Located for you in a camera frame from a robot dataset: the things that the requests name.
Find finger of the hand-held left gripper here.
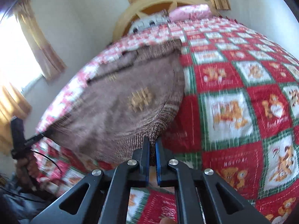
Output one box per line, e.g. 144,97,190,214
23,132,53,146

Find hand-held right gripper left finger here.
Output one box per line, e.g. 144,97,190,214
30,136,150,224

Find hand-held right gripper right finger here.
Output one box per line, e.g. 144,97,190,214
155,138,271,224

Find brown knitted sweater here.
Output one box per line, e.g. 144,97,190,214
45,38,186,166

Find person's left hand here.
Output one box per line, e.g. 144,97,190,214
16,155,40,190

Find person's blue trousers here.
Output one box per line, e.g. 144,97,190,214
0,175,61,224

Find side window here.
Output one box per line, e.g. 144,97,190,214
0,14,45,94

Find red checkered printed bedspread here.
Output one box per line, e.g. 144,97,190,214
31,17,299,224

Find cream arched bed headboard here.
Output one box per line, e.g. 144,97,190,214
112,0,220,41

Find grey patterned pillow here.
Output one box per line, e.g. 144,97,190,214
128,13,170,34

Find pink pillow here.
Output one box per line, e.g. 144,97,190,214
169,4,212,21

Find black cable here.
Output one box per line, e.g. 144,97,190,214
30,150,62,175

